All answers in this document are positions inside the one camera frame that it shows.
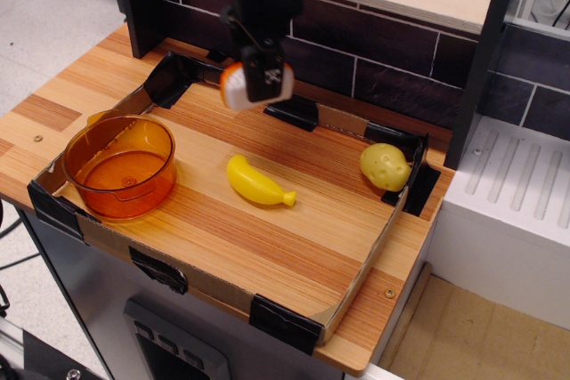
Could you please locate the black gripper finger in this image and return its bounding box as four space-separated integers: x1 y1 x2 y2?
230 35 249 62
240 44 284 102

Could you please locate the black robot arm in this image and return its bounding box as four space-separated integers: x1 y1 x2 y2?
220 0 303 110

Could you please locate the taped cardboard fence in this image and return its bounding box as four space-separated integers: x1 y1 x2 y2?
28 53 439 355

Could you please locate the orange transparent plastic pot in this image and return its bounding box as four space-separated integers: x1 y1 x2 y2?
63 109 177 220

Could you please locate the yellow toy banana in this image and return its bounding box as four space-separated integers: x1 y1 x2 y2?
226 154 297 206

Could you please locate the yellow toy potato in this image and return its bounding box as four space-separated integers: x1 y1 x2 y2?
360 143 411 191

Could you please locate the white toy sink drainboard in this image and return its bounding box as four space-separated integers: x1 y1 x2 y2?
427 117 569 328

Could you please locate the grey toy oven panel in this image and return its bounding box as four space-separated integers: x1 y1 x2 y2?
124 300 231 379

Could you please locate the dark grey right post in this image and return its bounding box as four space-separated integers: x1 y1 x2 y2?
444 0 520 170

